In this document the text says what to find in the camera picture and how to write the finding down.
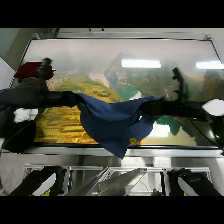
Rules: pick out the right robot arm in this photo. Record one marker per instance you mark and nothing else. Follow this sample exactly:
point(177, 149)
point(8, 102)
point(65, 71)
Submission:
point(180, 108)

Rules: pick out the blue shirt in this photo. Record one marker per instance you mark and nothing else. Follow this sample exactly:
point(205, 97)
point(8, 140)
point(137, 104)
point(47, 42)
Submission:
point(110, 123)

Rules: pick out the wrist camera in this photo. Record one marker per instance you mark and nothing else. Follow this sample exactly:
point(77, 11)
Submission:
point(45, 68)
point(180, 85)

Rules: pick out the silver frame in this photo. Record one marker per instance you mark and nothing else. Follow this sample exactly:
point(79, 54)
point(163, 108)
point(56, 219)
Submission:
point(140, 152)

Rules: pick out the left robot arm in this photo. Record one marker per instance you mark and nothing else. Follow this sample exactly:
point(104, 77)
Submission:
point(30, 98)

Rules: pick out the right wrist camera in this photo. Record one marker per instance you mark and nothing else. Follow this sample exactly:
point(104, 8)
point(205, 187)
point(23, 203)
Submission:
point(180, 85)

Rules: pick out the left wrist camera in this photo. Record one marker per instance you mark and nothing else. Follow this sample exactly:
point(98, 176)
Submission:
point(45, 68)

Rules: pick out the red garment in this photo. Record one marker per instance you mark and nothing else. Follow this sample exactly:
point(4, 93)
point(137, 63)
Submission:
point(28, 70)

